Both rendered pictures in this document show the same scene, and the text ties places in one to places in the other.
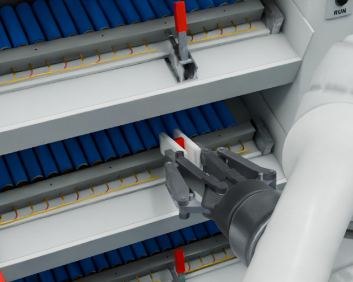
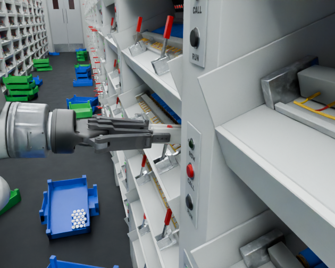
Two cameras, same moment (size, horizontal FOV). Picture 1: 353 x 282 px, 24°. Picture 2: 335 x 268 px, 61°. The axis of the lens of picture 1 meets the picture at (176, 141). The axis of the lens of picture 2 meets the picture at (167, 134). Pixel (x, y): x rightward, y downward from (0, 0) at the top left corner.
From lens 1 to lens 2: 1.15 m
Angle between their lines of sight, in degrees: 86
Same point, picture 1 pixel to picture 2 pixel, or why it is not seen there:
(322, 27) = (189, 70)
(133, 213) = (155, 153)
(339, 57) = not seen: outside the picture
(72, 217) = not seen: hidden behind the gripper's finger
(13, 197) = (158, 114)
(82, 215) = not seen: hidden behind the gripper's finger
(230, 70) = (166, 81)
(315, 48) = (186, 94)
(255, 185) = (63, 110)
